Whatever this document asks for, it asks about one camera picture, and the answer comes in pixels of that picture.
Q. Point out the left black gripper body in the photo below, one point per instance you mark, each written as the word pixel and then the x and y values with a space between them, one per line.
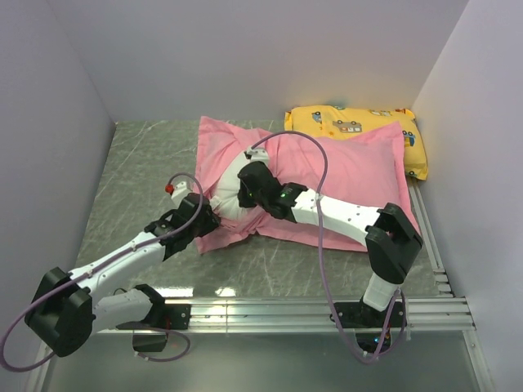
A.
pixel 195 232

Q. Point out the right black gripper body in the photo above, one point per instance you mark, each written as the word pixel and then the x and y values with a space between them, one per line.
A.
pixel 249 199

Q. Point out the white pillow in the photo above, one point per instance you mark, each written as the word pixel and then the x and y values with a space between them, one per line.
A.
pixel 227 189

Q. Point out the pink pillowcase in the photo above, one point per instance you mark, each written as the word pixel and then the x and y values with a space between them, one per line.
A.
pixel 367 169

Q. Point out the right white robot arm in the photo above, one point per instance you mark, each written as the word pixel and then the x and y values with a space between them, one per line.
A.
pixel 391 241

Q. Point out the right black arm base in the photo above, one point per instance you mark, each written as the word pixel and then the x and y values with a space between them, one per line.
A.
pixel 358 315

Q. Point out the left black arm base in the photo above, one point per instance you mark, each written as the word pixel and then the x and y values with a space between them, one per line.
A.
pixel 151 335

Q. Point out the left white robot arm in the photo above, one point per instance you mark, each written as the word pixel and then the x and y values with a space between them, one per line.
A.
pixel 69 307

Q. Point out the yellow cartoon print pillow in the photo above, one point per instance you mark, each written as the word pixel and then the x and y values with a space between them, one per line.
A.
pixel 342 123

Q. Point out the white care label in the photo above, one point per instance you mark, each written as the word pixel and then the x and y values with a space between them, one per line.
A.
pixel 216 202

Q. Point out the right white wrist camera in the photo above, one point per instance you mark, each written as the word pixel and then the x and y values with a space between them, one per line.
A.
pixel 257 155

